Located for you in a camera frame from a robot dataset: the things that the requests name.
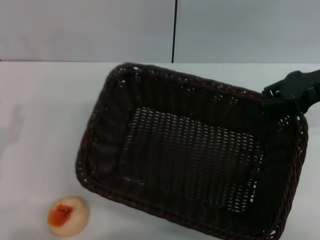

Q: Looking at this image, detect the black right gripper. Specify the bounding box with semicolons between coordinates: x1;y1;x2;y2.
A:
259;68;320;122

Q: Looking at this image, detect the dark brown woven basket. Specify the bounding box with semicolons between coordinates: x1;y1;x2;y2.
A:
74;62;310;240

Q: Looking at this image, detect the peach with orange spot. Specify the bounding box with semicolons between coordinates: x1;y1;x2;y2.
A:
47;195;90;238

